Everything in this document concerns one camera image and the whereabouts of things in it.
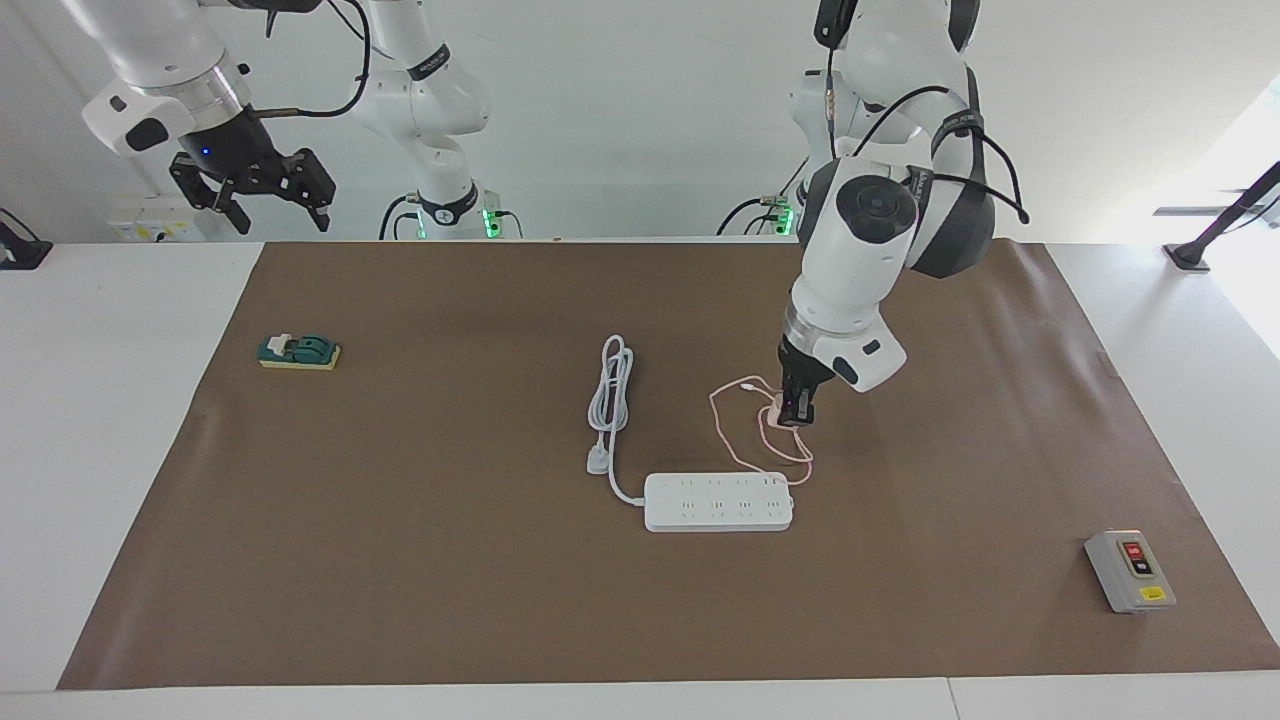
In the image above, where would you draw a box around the pink charging cable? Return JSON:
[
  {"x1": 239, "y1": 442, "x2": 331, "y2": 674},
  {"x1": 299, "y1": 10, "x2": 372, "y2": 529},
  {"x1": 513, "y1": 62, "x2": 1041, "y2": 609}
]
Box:
[{"x1": 707, "y1": 376, "x2": 817, "y2": 489}]

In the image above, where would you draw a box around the white power strip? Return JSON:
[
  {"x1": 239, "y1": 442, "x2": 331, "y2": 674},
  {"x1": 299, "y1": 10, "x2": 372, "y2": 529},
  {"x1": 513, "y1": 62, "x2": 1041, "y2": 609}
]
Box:
[{"x1": 643, "y1": 471, "x2": 796, "y2": 534}]

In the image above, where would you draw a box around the black clamp base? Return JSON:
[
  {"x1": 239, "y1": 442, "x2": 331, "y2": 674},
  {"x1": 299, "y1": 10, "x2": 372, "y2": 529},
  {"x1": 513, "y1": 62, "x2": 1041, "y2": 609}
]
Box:
[{"x1": 0, "y1": 207, "x2": 54, "y2": 272}]

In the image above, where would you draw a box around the brown table mat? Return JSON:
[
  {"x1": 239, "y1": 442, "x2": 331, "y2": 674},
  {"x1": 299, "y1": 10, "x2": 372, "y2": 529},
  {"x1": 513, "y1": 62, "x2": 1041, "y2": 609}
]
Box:
[{"x1": 57, "y1": 240, "x2": 1280, "y2": 691}]

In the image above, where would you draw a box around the black stand with pole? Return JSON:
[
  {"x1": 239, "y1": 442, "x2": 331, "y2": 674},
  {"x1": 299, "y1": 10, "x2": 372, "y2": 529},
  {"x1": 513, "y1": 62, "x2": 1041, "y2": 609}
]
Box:
[{"x1": 1162, "y1": 160, "x2": 1280, "y2": 274}]

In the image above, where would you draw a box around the black right base cable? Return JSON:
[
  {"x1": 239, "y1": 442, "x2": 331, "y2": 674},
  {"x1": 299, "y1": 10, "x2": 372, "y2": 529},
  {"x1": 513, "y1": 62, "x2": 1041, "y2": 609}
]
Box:
[{"x1": 377, "y1": 193, "x2": 423, "y2": 242}]

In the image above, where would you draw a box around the black base cable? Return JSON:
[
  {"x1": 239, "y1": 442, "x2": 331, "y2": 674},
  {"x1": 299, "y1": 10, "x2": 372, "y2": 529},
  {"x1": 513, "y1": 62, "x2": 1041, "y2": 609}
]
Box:
[
  {"x1": 377, "y1": 193, "x2": 423, "y2": 242},
  {"x1": 715, "y1": 194, "x2": 793, "y2": 239}
]

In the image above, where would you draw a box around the white wall outlet box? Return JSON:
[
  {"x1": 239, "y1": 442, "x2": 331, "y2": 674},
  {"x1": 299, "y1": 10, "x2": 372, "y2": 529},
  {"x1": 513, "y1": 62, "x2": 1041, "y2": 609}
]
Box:
[{"x1": 107, "y1": 194, "x2": 207, "y2": 244}]

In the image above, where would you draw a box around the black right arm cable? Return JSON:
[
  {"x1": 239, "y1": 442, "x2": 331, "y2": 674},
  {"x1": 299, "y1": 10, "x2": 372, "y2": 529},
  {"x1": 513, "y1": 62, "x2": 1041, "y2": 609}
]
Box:
[{"x1": 248, "y1": 0, "x2": 372, "y2": 120}]

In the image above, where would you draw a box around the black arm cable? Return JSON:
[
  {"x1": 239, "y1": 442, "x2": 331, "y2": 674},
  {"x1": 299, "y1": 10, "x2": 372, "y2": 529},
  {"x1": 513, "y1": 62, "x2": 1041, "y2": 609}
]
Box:
[
  {"x1": 826, "y1": 65, "x2": 1032, "y2": 227},
  {"x1": 248, "y1": 0, "x2": 372, "y2": 120}
]

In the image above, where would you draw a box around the green knife switch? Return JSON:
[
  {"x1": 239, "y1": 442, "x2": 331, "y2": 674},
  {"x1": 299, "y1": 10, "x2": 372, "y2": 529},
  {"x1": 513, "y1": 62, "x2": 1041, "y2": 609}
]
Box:
[{"x1": 256, "y1": 332, "x2": 343, "y2": 373}]

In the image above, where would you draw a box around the black left base cable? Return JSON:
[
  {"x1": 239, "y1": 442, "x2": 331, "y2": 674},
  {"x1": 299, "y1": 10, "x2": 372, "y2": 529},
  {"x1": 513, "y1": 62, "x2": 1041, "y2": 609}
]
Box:
[{"x1": 715, "y1": 194, "x2": 793, "y2": 239}]

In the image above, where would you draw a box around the white power strip cord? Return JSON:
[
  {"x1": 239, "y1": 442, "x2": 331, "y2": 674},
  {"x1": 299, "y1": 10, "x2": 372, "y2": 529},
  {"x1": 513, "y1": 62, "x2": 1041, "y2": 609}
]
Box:
[{"x1": 584, "y1": 334, "x2": 647, "y2": 507}]

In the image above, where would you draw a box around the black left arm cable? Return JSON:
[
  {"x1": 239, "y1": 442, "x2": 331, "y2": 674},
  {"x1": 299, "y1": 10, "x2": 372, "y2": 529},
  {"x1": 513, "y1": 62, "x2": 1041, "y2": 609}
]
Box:
[{"x1": 826, "y1": 65, "x2": 1032, "y2": 227}]

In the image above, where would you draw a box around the grey on-off switch box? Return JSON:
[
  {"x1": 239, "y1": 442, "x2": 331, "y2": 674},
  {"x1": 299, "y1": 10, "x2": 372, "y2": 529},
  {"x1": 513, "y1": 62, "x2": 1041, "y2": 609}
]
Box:
[{"x1": 1083, "y1": 528, "x2": 1179, "y2": 615}]

